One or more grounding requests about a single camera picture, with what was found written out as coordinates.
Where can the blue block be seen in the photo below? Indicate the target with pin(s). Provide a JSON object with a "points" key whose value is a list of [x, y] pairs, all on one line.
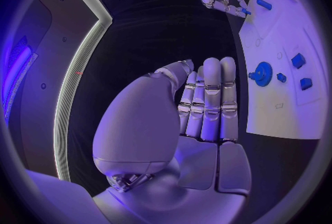
{"points": [[298, 60], [306, 84]]}

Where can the blue cylinder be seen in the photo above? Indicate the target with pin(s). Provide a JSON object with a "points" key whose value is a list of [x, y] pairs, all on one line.
{"points": [[264, 4]]}

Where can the blue gear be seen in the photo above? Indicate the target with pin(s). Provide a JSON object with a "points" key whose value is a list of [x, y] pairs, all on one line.
{"points": [[264, 74]]}

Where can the small blue peg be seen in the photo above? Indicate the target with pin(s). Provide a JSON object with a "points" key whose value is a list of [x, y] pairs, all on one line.
{"points": [[246, 11]]}

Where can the blue plug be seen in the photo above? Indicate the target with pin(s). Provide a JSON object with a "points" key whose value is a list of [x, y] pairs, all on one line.
{"points": [[281, 77]]}

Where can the white task board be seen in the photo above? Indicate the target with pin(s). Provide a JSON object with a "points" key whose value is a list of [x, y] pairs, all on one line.
{"points": [[280, 114]]}

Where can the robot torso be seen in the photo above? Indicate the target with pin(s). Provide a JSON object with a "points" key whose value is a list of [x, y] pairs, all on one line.
{"points": [[59, 62]]}

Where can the glowing light bar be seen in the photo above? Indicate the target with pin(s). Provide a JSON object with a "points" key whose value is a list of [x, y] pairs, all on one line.
{"points": [[18, 70]]}

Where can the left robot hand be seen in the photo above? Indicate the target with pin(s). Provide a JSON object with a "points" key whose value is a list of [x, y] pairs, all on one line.
{"points": [[145, 124]]}

